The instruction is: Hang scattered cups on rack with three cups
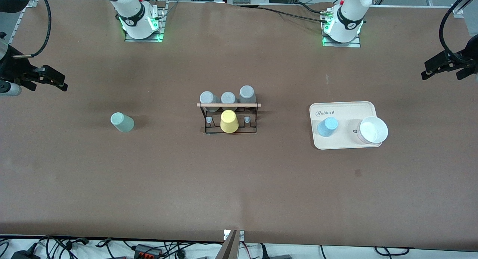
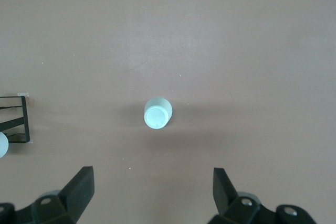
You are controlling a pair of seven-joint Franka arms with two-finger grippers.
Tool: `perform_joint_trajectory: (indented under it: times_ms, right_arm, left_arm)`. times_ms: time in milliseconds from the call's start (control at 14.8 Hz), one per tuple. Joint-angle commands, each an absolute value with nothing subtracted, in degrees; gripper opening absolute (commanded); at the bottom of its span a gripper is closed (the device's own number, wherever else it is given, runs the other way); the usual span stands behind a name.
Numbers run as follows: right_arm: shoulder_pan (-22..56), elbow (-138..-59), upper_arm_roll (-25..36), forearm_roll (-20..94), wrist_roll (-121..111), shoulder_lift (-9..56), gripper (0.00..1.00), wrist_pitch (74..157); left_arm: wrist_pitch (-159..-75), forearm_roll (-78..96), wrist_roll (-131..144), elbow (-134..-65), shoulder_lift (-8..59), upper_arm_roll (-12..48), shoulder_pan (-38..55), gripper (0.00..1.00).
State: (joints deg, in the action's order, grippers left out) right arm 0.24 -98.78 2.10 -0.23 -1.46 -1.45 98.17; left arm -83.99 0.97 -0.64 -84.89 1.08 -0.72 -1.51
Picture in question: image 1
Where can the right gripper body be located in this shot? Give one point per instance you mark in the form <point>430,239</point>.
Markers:
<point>11,68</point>

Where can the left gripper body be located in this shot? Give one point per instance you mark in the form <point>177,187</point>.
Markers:
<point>471,52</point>

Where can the pale green cup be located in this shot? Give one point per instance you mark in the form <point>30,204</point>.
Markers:
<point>122,122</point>

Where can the light blue cup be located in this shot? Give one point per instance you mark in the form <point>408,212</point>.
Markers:
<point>327,127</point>

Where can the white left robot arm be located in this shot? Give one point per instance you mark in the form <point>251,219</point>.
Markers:
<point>349,16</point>

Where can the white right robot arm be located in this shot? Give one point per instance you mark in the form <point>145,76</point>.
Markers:
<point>130,9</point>

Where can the white bowl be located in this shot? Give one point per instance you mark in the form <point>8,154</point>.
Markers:
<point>372,130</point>

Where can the beige plastic tray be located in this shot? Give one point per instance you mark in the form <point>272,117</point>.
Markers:
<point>343,113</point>

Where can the grey cup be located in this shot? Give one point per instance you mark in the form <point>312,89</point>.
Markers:
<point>208,97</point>
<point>247,94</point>
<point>228,97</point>

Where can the black power plug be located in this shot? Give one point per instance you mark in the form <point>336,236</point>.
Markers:
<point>24,254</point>

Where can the yellow cup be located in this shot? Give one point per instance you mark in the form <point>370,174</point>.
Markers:
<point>229,121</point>

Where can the black adapter with orange clips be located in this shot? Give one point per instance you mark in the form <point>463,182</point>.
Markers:
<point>147,250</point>

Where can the aluminium corner bracket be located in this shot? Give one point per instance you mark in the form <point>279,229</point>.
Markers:
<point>458,11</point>

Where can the aluminium edge rail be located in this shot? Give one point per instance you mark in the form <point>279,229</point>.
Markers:
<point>22,18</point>

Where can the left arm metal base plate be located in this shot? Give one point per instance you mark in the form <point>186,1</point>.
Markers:
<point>354,44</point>

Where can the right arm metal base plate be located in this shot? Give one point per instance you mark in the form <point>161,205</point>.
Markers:
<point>158,27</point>

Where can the grey camera mount bar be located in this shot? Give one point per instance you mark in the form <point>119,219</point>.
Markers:
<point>228,247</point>

